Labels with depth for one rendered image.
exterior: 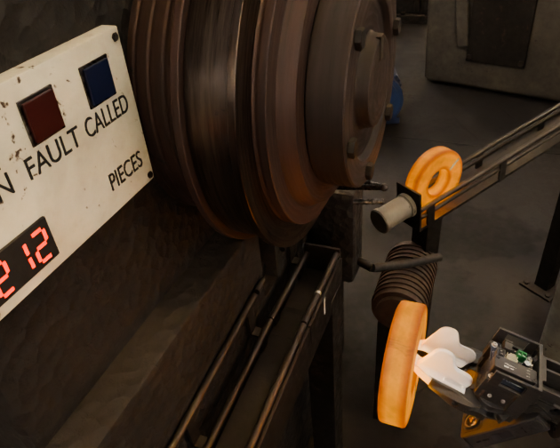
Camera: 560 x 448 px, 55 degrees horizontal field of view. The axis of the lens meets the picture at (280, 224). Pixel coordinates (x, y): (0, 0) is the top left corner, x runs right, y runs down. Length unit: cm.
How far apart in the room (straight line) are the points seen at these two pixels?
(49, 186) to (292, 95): 26
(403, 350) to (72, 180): 40
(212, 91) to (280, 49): 9
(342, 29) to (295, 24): 5
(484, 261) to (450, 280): 18
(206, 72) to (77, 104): 13
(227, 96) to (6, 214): 23
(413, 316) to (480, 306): 135
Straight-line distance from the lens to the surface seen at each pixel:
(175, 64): 57
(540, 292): 212
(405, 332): 66
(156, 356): 70
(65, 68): 54
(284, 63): 58
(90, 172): 57
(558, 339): 178
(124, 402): 67
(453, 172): 132
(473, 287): 208
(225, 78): 55
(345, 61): 60
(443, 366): 69
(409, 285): 126
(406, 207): 123
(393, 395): 66
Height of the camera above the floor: 138
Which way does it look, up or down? 36 degrees down
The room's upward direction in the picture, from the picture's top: 5 degrees counter-clockwise
